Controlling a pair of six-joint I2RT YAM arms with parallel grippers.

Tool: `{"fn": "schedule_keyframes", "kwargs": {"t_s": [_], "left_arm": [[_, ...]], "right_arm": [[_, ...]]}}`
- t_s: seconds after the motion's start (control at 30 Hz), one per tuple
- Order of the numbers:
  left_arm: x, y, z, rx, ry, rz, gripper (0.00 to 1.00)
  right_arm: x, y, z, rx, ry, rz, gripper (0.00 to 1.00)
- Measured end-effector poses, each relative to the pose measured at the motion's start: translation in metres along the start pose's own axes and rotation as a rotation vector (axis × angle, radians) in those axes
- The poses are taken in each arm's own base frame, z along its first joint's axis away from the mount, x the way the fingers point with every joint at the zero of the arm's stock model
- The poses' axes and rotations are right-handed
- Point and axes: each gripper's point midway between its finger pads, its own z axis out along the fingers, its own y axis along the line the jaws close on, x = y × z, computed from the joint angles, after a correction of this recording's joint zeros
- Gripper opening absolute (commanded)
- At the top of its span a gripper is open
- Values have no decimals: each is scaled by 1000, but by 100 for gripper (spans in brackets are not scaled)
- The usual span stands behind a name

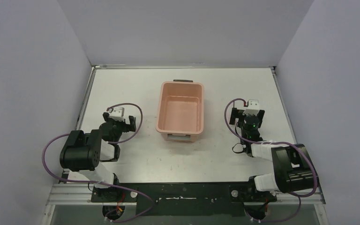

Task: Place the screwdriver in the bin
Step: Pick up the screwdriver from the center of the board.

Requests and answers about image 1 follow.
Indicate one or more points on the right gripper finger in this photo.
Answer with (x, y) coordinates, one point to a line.
(234, 115)
(260, 116)

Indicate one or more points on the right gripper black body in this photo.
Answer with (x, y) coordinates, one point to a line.
(241, 117)

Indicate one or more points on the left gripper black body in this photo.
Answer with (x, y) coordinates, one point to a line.
(130, 123)

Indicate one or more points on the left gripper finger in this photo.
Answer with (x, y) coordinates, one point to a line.
(132, 124)
(106, 116)

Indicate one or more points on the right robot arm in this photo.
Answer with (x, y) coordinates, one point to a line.
(292, 169)

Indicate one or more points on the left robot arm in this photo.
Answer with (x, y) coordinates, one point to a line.
(86, 152)

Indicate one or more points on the pink plastic bin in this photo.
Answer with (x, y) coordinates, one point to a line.
(180, 113)

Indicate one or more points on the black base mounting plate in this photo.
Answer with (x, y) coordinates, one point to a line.
(189, 199)

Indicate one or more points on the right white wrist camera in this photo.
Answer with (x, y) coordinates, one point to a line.
(252, 107)

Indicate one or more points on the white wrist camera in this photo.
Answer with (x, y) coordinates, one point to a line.
(252, 107)
(117, 113)

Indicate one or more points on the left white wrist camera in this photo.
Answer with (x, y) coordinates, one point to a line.
(117, 113)

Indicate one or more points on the aluminium frame rail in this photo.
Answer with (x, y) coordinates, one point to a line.
(79, 194)

